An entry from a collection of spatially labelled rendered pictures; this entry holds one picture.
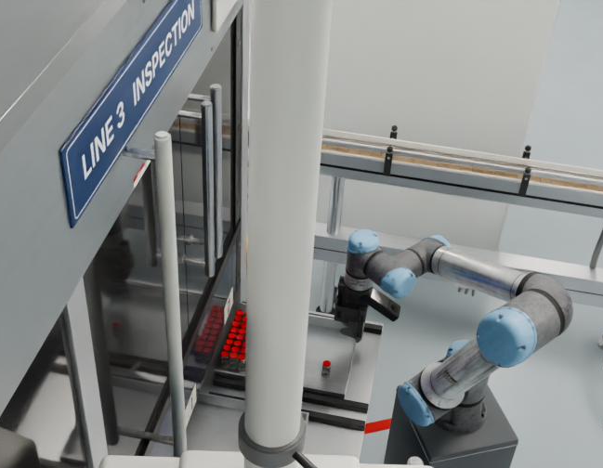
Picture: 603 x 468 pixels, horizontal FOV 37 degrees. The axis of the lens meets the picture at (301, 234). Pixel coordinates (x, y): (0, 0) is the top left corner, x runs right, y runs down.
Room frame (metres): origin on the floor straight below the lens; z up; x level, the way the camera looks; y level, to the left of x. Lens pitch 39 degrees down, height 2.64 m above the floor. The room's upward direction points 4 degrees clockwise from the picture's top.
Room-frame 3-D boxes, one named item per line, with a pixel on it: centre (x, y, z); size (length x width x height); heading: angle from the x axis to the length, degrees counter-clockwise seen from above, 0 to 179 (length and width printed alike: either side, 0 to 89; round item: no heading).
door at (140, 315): (1.14, 0.27, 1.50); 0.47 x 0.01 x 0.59; 171
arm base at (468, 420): (1.56, -0.45, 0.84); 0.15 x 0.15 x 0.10
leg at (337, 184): (2.58, -0.12, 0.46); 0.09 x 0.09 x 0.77; 81
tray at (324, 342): (1.64, 0.01, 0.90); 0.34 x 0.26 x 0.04; 81
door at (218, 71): (1.58, 0.20, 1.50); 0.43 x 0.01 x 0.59; 171
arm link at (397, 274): (1.62, -0.23, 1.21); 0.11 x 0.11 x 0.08; 42
